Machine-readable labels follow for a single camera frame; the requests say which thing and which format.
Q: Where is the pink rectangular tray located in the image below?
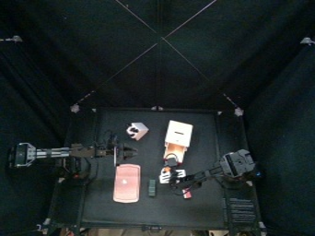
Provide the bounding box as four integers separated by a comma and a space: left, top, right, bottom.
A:
113, 163, 142, 204

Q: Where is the small dark green block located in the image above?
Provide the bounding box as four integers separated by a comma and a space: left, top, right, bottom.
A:
149, 179, 158, 197

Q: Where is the white wooden drawer cabinet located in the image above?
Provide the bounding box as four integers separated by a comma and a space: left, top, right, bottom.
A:
165, 120, 195, 148

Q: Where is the white cube with holes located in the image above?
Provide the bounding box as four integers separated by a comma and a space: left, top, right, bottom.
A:
126, 122, 150, 142

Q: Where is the wooden pull-out drawer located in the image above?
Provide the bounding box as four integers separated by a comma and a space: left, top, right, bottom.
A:
163, 143, 190, 164

